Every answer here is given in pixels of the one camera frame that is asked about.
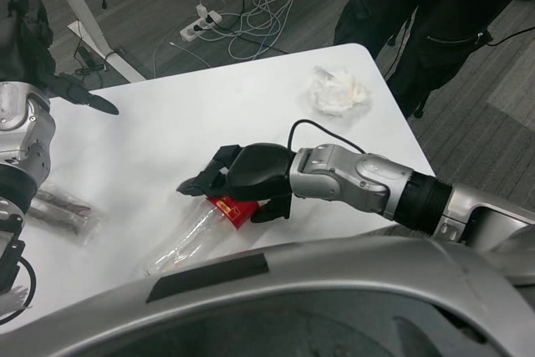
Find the clear plastic packet dark contents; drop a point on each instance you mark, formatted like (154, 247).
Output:
(67, 211)

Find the crumpled white tissue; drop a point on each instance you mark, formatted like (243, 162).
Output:
(338, 91)

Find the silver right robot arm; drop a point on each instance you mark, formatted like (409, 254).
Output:
(355, 181)

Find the standing person in dark clothes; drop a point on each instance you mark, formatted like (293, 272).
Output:
(376, 6)

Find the white plug adapter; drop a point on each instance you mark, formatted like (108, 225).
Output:
(202, 10)

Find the long white power strip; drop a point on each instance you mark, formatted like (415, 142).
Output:
(194, 31)

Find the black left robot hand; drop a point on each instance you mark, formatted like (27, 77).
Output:
(29, 47)

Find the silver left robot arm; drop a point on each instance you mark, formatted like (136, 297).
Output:
(25, 131)

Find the clear bottle red label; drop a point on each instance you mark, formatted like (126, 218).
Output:
(188, 240)

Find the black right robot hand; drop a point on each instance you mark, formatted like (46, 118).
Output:
(255, 169)

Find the silver robot chest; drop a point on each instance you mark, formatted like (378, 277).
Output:
(292, 282)

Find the white standing desk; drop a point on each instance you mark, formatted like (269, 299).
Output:
(90, 18)

